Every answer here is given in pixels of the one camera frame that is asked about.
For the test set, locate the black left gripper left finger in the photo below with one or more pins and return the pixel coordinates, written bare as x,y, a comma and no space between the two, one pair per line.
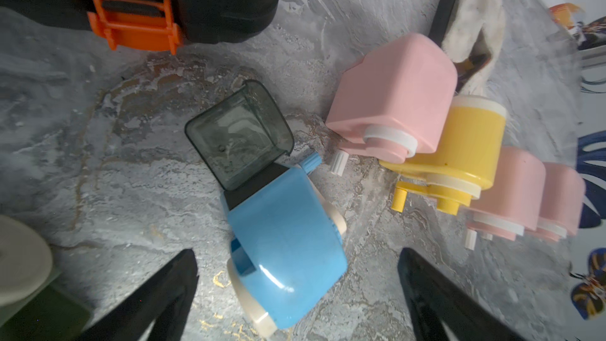
162,304

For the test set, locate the pink pencil sharpener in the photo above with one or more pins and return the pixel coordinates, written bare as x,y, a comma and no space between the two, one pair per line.
562,203
393,103
512,205

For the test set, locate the grey clear sharpener tray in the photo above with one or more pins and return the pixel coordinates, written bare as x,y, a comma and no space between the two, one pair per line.
240,136

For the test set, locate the white knit work glove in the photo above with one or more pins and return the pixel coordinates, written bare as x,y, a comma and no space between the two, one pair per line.
477,29

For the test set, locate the yellow pencil sharpener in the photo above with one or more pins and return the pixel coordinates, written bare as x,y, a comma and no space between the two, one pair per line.
465,162

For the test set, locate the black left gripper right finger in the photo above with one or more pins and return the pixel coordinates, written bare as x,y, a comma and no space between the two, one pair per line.
437,304

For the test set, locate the blue pencil sharpener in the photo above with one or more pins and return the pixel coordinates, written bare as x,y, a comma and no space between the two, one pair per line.
287,249

